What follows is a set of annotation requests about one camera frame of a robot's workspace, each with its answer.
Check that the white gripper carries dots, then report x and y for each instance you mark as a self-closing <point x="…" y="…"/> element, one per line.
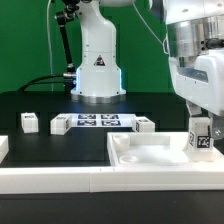
<point x="203" y="87"/>

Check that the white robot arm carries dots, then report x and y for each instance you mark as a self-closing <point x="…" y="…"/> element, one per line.
<point x="194" y="42"/>

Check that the fiducial marker sheet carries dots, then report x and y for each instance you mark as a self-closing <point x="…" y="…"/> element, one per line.
<point x="99" y="120"/>

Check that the white left barrier piece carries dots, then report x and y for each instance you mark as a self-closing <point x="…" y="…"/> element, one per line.
<point x="4" y="148"/>

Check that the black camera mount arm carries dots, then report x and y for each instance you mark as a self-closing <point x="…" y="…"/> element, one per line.
<point x="62" y="18"/>

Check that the white front barrier wall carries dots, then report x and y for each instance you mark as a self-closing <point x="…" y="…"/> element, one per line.
<point x="105" y="179"/>

